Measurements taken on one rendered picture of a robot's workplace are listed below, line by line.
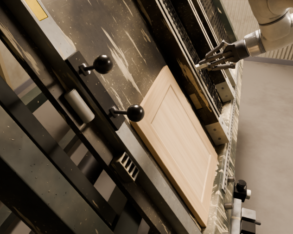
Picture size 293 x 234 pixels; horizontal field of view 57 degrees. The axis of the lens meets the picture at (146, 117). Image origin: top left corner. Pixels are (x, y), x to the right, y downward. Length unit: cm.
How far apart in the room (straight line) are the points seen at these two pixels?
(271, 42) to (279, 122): 216
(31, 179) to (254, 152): 242
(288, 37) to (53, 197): 92
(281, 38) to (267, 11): 13
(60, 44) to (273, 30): 74
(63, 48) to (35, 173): 28
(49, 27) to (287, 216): 209
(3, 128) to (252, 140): 258
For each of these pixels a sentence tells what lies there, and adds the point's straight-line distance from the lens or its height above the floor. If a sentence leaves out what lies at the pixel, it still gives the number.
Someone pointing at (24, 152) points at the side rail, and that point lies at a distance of 48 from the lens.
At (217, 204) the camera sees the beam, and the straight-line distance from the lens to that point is 109.
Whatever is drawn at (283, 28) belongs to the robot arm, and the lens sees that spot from 109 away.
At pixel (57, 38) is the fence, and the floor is 156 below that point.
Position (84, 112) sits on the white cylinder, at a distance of 62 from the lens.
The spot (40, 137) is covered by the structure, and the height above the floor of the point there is 138.
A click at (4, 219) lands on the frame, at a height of 18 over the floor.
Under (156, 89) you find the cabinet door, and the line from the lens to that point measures 94.
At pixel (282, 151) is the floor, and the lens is 286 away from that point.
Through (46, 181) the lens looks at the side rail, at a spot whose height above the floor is 141.
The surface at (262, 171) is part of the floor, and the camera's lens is 258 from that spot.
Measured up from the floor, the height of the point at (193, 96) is 113.
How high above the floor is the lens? 177
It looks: 37 degrees down
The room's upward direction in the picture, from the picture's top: straight up
